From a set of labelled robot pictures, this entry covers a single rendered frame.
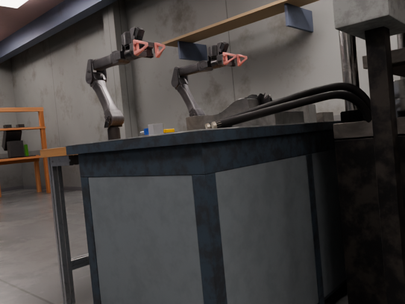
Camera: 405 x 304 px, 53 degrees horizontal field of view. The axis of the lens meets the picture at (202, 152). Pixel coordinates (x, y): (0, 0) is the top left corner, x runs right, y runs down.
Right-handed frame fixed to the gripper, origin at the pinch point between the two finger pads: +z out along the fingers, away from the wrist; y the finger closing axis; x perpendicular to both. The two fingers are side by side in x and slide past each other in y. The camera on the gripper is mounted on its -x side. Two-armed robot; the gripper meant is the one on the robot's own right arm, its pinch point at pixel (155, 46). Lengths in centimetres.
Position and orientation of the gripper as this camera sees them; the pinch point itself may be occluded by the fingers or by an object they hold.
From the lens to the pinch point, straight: 184.2
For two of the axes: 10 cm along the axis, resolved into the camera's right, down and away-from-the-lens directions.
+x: 0.9, 10.0, 0.4
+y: 6.9, -0.9, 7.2
